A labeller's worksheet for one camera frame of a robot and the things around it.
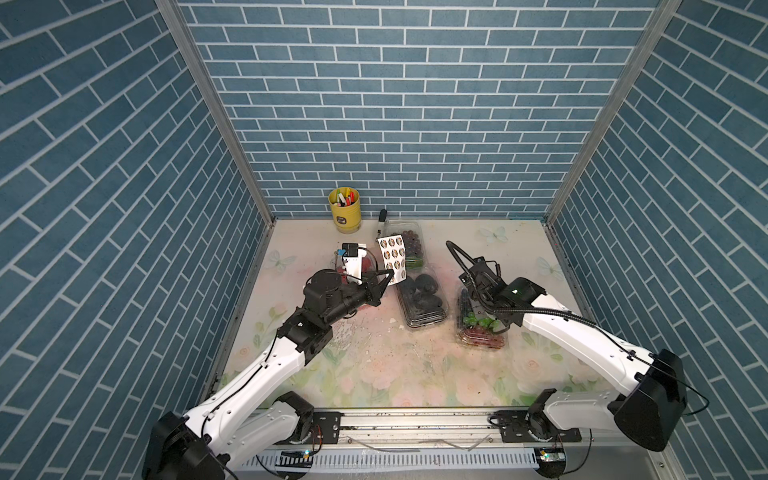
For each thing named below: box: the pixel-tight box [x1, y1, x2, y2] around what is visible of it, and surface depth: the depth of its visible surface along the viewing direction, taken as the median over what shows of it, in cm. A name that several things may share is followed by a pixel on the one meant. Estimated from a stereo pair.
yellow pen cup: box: [328, 186, 362, 234], surface depth 111 cm
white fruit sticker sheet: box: [377, 234, 407, 286], surface depth 74 cm
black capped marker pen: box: [376, 208, 387, 240], surface depth 118 cm
